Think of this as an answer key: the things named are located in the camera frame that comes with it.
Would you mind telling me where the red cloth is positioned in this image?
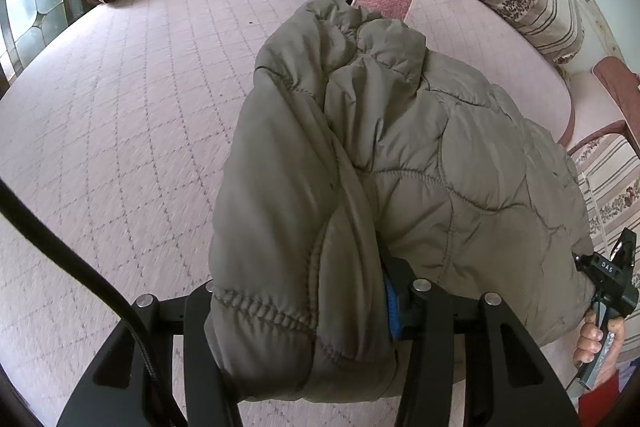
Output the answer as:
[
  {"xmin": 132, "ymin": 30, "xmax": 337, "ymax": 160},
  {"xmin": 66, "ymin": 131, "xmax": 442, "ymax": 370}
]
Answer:
[{"xmin": 570, "ymin": 369, "xmax": 626, "ymax": 427}]

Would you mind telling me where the stained glass window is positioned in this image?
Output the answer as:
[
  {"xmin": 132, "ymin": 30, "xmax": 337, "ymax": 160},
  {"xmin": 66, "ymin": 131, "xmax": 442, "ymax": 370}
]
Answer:
[{"xmin": 0, "ymin": 0, "xmax": 81, "ymax": 82}]

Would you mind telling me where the olive quilted puffer jacket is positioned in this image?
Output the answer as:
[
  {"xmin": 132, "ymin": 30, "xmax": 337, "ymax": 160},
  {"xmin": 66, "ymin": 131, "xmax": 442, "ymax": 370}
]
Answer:
[{"xmin": 205, "ymin": 0, "xmax": 596, "ymax": 403}]

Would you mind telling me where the pink pillow with red band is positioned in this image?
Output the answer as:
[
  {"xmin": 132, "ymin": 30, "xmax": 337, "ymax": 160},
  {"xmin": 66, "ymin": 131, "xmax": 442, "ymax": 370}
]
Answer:
[{"xmin": 350, "ymin": 0, "xmax": 576, "ymax": 148}]

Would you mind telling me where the black cable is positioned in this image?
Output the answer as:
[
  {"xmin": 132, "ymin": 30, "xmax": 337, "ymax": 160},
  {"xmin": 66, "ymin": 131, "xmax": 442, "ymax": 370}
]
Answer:
[{"xmin": 0, "ymin": 184, "xmax": 188, "ymax": 427}]

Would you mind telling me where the striped floral seat cushion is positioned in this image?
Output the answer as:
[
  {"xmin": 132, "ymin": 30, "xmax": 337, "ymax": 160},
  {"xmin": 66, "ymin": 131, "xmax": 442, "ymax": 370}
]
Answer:
[{"xmin": 567, "ymin": 56, "xmax": 640, "ymax": 253}]

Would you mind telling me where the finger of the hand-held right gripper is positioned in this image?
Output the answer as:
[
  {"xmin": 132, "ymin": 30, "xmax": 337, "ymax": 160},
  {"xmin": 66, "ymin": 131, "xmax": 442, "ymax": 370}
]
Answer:
[
  {"xmin": 572, "ymin": 252, "xmax": 610, "ymax": 289},
  {"xmin": 607, "ymin": 228, "xmax": 637, "ymax": 267}
]

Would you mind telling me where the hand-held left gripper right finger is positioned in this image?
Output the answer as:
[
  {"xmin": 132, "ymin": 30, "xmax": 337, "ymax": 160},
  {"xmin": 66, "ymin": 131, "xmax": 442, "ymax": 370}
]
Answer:
[{"xmin": 380, "ymin": 247, "xmax": 583, "ymax": 427}]

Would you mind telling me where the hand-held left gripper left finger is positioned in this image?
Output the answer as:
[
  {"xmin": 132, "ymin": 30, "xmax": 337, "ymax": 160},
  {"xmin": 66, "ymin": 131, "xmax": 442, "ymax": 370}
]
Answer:
[{"xmin": 57, "ymin": 279, "xmax": 243, "ymax": 427}]

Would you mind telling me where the person's right hand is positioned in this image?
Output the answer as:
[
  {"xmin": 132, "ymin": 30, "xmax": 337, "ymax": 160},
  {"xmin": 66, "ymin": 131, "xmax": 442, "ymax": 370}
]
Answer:
[{"xmin": 572, "ymin": 309, "xmax": 627, "ymax": 389}]

